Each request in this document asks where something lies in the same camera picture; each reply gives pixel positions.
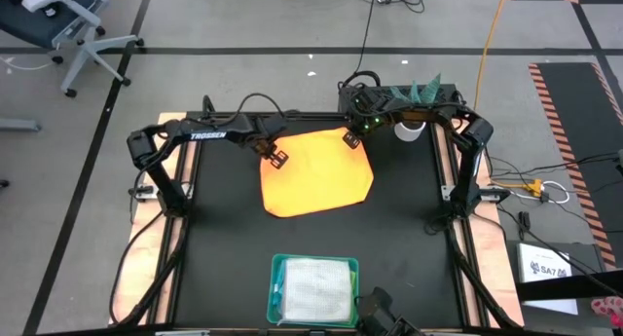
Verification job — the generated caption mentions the white floor cable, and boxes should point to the white floor cable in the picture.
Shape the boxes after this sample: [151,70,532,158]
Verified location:
[0,56,55,72]

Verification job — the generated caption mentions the pink patterned object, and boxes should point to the pink patterned object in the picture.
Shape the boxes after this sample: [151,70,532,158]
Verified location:
[589,296,623,329]

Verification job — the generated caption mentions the black computer case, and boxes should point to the black computer case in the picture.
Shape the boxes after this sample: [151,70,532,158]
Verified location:
[338,84,461,116]

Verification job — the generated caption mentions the wooden side board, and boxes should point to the wooden side board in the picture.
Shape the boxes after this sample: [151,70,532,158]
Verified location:
[446,112,527,328]
[110,112,202,326]

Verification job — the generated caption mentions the thin black floor cable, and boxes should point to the thin black floor cable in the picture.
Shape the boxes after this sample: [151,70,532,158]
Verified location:
[486,153,622,179]

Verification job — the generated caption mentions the black diagonal beam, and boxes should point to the black diagonal beam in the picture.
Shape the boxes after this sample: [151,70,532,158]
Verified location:
[515,269,623,303]

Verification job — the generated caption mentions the grey floor bar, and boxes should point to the grey floor bar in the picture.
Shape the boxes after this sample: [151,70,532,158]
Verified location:
[0,118,43,133]

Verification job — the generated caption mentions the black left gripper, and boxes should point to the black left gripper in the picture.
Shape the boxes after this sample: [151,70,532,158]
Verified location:
[251,112,291,171]

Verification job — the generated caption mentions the black power cable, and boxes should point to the black power cable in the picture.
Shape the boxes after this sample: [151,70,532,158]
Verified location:
[340,0,383,89]

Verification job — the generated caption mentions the black adapter cable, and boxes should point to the black adapter cable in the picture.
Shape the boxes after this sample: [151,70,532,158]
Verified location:
[496,204,623,298]

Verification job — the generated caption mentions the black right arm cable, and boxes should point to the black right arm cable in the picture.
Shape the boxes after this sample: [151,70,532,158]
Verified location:
[435,211,523,330]

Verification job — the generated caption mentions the light blue microfiber towel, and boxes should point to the light blue microfiber towel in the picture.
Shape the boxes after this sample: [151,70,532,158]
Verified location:
[272,267,286,311]

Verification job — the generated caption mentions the grey microfiber towel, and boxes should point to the grey microfiber towel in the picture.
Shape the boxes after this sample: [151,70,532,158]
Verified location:
[278,257,354,325]

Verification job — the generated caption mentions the orange-yellow microfiber towel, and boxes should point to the orange-yellow microfiber towel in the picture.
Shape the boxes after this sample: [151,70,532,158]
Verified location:
[259,126,375,219]

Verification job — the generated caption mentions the white office chair dark seat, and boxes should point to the white office chair dark seat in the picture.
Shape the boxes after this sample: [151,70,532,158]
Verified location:
[0,0,146,97]

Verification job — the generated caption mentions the white cable with yellow plug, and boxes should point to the white cable with yellow plug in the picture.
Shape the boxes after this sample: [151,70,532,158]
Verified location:
[491,178,571,205]

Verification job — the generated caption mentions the black aluminium table frame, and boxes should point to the black aluminium table frame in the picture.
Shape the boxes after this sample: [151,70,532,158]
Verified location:
[109,94,526,336]

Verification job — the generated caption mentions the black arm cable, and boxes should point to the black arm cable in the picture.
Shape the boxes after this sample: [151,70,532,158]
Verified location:
[435,211,523,330]
[109,179,190,326]

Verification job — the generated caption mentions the teal translucent plastic tray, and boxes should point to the teal translucent plastic tray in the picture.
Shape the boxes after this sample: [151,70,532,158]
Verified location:
[266,253,360,328]

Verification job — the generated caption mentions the black left wrist cable loop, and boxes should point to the black left wrist cable loop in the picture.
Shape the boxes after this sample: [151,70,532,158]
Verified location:
[232,92,294,122]

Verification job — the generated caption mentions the black handheld object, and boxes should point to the black handheld object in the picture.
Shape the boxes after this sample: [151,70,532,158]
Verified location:
[354,285,425,336]

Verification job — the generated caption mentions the orange extension cable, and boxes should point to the orange extension cable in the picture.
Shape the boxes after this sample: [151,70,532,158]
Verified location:
[472,0,510,115]

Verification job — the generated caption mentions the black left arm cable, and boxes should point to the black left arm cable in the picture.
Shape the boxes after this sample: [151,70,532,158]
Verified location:
[109,179,190,326]

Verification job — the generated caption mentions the white labelled box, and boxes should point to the white labelled box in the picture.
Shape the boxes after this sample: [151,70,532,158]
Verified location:
[516,242,580,317]

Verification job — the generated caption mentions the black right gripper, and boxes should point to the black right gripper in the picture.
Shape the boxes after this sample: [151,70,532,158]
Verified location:
[342,90,393,151]

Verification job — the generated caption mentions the artificial plant in white pot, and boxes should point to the artificial plant in white pot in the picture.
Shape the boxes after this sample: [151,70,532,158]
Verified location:
[388,72,443,143]

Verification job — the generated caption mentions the tangled black cable bundle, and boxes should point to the tangled black cable bundle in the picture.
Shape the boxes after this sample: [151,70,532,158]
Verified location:
[354,0,442,15]

